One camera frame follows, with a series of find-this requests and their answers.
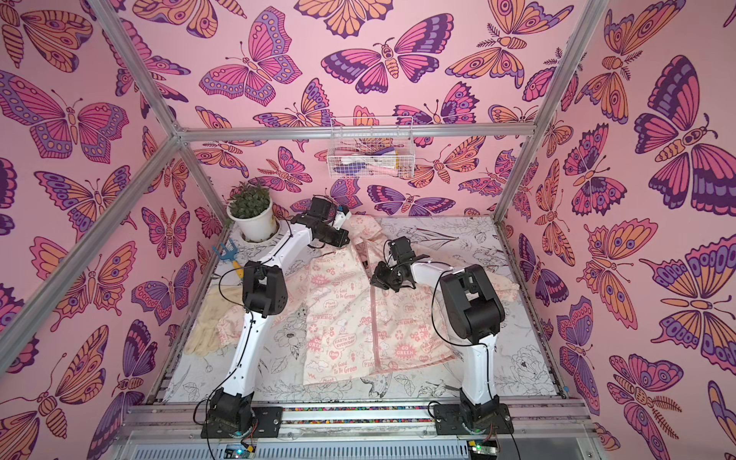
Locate pink printed kids jacket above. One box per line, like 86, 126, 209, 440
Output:
215, 214, 521, 386

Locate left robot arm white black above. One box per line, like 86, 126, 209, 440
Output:
201, 195, 351, 439

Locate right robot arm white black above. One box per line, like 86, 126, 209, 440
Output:
371, 237, 505, 431

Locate potted green plant white pot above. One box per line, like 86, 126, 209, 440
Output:
226, 182, 279, 243

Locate blue yellow garden rake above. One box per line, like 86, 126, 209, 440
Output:
213, 239, 241, 269

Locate beige work glove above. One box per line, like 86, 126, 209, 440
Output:
184, 286, 245, 357

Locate white wire basket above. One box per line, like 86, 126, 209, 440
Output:
325, 115, 416, 179

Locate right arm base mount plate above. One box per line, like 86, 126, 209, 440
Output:
429, 402, 515, 436

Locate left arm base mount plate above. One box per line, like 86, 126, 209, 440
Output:
200, 406, 284, 440

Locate aluminium front rail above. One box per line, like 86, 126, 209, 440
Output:
108, 398, 606, 459

